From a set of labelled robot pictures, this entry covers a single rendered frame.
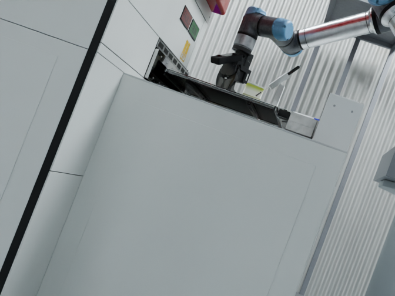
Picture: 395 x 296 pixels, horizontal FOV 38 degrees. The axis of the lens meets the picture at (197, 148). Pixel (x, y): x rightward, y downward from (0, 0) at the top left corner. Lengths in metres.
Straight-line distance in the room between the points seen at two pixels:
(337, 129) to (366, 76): 2.76
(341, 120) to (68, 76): 0.70
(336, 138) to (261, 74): 2.77
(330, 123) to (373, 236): 2.69
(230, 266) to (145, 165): 0.34
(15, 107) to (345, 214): 3.06
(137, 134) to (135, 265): 0.34
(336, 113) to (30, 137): 0.77
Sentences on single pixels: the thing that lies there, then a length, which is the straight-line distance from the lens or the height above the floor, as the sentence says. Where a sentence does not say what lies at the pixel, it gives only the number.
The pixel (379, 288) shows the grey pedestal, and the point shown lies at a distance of 1.80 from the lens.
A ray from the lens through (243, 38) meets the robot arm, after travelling 2.07.
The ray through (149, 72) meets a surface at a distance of 1.72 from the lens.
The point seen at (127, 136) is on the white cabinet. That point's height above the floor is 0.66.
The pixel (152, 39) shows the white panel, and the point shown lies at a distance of 1.69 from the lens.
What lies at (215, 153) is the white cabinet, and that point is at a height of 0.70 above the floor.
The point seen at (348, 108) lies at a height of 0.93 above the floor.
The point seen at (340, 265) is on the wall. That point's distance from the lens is 4.16.
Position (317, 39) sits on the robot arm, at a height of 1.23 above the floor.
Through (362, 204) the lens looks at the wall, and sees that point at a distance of 4.16.
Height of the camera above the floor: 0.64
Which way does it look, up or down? 2 degrees up
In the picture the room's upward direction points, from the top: 21 degrees clockwise
